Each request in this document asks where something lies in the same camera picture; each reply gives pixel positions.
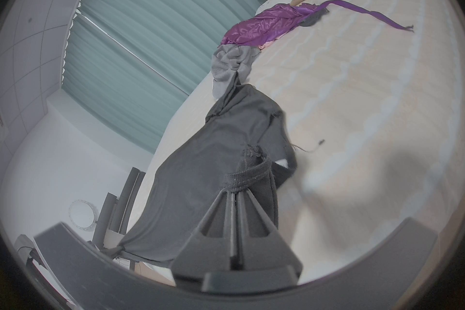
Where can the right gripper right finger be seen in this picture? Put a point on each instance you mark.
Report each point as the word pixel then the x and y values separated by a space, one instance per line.
pixel 265 243

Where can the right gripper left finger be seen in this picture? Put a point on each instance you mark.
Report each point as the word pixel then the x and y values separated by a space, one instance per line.
pixel 210 239

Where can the black T-shirt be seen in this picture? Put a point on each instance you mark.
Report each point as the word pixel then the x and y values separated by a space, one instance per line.
pixel 203 163

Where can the bed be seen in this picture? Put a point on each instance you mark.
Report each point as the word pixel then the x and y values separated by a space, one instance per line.
pixel 363 101

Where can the black chest of drawers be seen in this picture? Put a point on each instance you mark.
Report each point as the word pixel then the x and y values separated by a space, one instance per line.
pixel 125 199

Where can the round white mirror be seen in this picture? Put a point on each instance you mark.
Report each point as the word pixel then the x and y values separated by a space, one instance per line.
pixel 82 216

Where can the blue-green curtain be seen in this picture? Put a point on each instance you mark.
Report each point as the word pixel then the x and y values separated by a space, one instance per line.
pixel 120 94
pixel 174 3

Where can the grey knit garment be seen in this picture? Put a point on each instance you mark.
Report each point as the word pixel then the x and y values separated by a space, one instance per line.
pixel 232 65

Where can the pink garment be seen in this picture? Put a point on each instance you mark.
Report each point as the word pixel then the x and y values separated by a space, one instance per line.
pixel 268 44

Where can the purple satin garment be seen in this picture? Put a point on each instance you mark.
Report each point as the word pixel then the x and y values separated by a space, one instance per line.
pixel 261 27

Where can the black lace garment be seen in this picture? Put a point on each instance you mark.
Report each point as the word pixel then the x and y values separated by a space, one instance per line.
pixel 314 19

